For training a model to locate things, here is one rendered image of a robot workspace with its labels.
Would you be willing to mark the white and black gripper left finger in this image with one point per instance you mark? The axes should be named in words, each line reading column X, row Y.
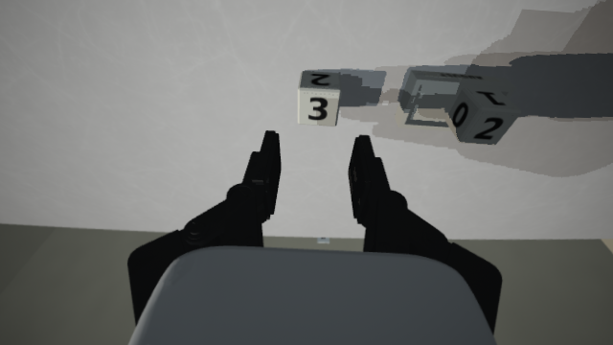
column 236, row 221

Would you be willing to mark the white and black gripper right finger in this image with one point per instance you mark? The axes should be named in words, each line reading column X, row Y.
column 399, row 230

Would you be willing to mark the grey calendar digit cube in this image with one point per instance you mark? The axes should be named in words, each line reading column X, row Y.
column 481, row 116
column 319, row 96

